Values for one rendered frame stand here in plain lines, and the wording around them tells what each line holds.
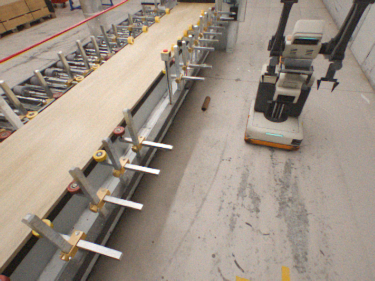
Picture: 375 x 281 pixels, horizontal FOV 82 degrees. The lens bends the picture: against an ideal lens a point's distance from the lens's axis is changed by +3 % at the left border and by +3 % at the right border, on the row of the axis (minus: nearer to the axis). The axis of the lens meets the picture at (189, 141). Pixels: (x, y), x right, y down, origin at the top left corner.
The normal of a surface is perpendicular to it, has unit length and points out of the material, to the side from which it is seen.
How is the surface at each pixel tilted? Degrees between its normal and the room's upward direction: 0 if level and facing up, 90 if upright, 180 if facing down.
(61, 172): 0
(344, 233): 0
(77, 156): 0
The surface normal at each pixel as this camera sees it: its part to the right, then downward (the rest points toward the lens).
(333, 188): -0.04, -0.71
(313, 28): -0.22, -0.06
